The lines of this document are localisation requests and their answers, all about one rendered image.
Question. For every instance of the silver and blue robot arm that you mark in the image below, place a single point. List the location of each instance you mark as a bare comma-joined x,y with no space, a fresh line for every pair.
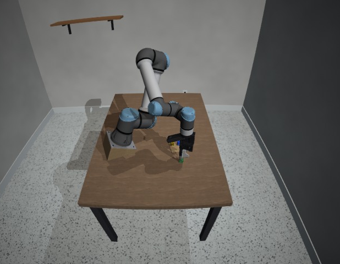
152,64

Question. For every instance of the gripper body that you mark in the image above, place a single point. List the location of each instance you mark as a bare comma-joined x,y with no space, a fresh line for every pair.
187,144

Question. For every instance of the tan flat mat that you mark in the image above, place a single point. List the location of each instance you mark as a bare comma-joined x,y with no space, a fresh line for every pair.
174,148

